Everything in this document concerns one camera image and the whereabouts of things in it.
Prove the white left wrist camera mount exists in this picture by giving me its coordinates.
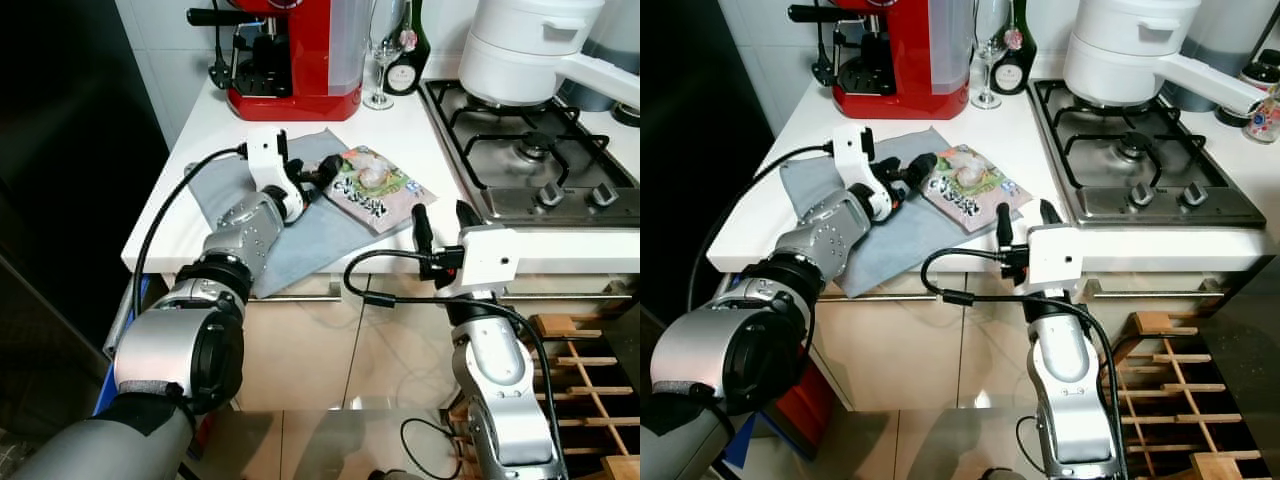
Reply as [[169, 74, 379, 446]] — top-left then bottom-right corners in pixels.
[[830, 125, 896, 221], [245, 130, 306, 221]]

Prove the black espresso machine cable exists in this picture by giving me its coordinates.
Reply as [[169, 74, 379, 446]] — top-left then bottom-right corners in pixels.
[[208, 20, 237, 91], [812, 20, 841, 89]]

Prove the blue box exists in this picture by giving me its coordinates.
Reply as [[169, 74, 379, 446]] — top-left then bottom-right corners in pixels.
[[722, 418, 763, 471], [93, 335, 129, 416]]

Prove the steel gas hob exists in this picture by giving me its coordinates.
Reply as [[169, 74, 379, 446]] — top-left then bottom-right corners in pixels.
[[1030, 78, 1269, 229], [420, 78, 641, 229]]

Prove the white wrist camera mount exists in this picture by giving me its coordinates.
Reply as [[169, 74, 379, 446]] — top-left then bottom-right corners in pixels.
[[1025, 225, 1086, 299], [440, 225, 519, 299], [830, 125, 896, 221], [245, 130, 306, 221]]

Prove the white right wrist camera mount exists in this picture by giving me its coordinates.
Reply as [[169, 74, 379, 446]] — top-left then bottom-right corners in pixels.
[[1025, 225, 1086, 299], [440, 225, 519, 299]]

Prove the clear wine glass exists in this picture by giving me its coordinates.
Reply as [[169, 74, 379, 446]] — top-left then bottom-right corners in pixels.
[[970, 0, 1006, 111], [362, 0, 401, 111]]

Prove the grey plastic canister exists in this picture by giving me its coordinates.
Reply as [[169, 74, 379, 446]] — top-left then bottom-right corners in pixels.
[[1165, 0, 1280, 113], [565, 0, 641, 111]]

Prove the green white food packet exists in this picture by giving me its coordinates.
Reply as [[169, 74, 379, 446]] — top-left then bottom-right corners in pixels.
[[322, 145, 438, 236], [920, 143, 1033, 233]]

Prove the grey cloth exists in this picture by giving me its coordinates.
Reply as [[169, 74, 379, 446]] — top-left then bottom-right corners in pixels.
[[188, 128, 441, 299], [778, 125, 1036, 299]]

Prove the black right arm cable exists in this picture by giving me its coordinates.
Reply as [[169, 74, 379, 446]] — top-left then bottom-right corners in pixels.
[[920, 248, 1126, 480], [343, 250, 571, 480]]

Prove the stainless steel fridge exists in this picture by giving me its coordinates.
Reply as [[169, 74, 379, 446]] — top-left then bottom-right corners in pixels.
[[1198, 288, 1280, 480]]

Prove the wooden slatted rack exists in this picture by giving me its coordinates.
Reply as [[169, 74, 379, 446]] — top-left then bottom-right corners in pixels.
[[445, 312, 641, 480], [1105, 310, 1246, 480]]

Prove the white pot with handle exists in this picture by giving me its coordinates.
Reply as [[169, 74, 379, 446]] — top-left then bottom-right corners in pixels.
[[458, 0, 641, 113], [1062, 0, 1271, 119]]

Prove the dark wine bottle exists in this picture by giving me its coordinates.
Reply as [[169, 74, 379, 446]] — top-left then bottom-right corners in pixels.
[[383, 0, 431, 97], [990, 0, 1039, 97]]

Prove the red crate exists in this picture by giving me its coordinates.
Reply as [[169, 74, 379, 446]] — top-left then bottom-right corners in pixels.
[[775, 362, 843, 433]]

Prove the thin black floor cable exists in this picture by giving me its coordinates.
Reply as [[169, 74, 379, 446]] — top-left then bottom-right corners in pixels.
[[1014, 415, 1046, 477], [400, 415, 466, 480]]

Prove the red espresso machine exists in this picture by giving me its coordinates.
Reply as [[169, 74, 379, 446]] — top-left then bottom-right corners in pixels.
[[788, 0, 973, 121], [187, 0, 366, 123]]

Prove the small printed glass bottle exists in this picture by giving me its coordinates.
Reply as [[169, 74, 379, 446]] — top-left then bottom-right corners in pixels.
[[1245, 95, 1280, 144]]

